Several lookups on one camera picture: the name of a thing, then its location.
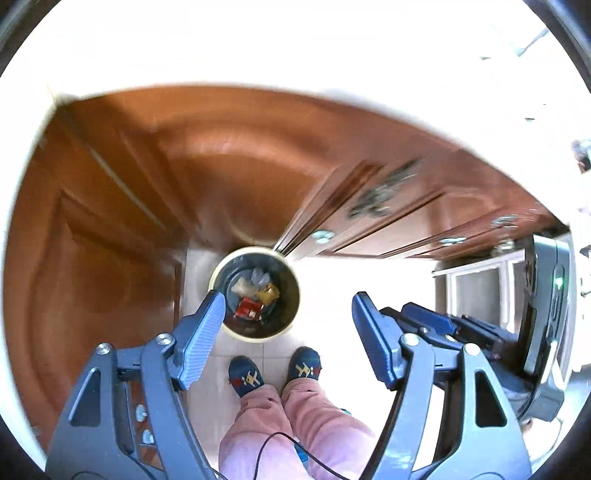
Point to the round beige trash bin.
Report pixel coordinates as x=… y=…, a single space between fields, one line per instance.
x=281 y=298

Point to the right blue patterned slipper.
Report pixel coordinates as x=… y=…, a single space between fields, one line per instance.
x=304 y=364

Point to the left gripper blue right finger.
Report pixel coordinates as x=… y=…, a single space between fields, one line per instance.
x=380 y=336

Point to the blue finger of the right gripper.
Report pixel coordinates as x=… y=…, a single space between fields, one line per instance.
x=439 y=323

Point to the red snack bag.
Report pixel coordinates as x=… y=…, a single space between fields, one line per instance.
x=249 y=309

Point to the brown wooden cabinet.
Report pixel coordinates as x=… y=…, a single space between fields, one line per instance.
x=119 y=187

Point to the white plastic bag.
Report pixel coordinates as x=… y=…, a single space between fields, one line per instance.
x=260 y=278

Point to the left blue patterned slipper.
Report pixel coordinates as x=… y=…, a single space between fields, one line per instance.
x=244 y=376

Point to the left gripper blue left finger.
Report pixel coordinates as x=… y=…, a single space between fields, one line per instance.
x=194 y=338

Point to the blue patterned slipper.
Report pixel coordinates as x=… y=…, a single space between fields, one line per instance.
x=244 y=376
x=304 y=364

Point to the pink trousers legs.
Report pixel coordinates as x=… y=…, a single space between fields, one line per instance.
x=294 y=434

